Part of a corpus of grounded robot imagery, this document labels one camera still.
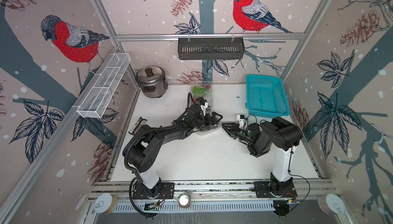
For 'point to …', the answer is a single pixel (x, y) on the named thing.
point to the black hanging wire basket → (211, 48)
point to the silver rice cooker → (152, 80)
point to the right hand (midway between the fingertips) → (223, 125)
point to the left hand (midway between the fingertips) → (221, 117)
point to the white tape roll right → (330, 204)
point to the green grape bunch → (196, 89)
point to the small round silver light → (184, 200)
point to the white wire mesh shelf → (106, 80)
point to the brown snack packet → (140, 122)
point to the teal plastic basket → (266, 96)
